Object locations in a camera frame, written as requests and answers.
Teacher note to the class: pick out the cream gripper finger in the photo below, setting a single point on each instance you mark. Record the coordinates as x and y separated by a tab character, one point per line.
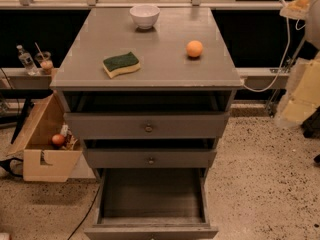
302	97

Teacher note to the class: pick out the green and yellow sponge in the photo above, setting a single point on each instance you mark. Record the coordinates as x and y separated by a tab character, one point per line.
121	64

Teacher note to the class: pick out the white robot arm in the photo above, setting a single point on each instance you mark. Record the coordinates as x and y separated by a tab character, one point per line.
309	11

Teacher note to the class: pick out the grey drawer cabinet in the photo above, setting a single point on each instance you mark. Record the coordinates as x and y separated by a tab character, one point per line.
168	81

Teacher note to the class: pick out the grey open bottom drawer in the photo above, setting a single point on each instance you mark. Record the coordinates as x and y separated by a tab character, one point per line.
151	204

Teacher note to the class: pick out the grey middle drawer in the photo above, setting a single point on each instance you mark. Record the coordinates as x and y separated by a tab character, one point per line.
150	158

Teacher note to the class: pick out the grey top drawer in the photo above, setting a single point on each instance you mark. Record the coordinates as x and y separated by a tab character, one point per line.
145	125

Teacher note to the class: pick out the orange fruit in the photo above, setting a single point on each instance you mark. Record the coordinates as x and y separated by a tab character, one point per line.
194	49

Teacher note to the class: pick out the white bowl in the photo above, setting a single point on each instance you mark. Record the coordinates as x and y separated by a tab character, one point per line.
144	16

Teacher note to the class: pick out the red apple in box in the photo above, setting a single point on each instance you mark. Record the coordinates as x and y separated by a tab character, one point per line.
58	140

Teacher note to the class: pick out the wooden box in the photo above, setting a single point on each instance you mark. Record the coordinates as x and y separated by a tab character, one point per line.
42	160

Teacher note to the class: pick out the plastic cup with straw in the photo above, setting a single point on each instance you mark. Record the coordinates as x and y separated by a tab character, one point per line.
44	60

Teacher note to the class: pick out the clear plastic water bottle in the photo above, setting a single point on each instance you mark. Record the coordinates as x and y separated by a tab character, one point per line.
27	61

